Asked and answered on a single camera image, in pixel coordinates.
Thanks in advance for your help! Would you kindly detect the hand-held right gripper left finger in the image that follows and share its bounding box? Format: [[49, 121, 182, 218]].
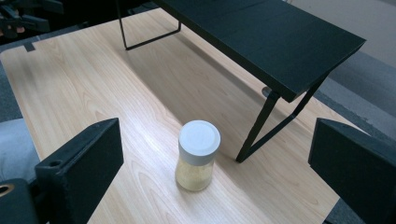
[[35, 117, 124, 224]]

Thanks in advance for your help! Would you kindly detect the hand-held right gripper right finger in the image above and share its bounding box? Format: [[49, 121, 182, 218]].
[[307, 117, 396, 224]]

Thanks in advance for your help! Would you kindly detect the glass jar with white lid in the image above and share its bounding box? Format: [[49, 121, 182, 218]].
[[175, 119, 221, 192]]

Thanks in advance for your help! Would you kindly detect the black metal shelf riser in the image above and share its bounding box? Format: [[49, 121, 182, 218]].
[[115, 0, 367, 163]]

